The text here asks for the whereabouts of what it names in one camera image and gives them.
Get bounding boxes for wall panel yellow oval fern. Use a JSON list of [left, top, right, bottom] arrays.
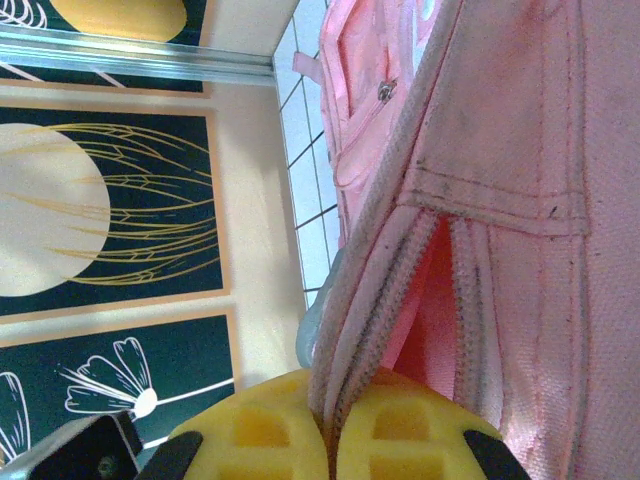
[[0, 0, 219, 99]]

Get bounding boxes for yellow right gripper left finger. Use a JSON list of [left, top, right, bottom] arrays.
[[148, 368, 330, 480]]

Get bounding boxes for wall panel with pink flowers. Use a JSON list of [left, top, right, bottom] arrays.
[[0, 309, 244, 454]]

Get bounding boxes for pink student backpack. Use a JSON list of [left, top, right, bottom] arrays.
[[292, 0, 640, 480]]

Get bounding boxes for aluminium corner post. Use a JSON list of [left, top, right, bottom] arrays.
[[0, 23, 277, 87]]

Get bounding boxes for wall panel cream circle gold lines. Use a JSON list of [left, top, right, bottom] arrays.
[[0, 102, 234, 321]]

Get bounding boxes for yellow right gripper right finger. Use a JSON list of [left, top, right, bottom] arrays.
[[334, 368, 532, 480]]

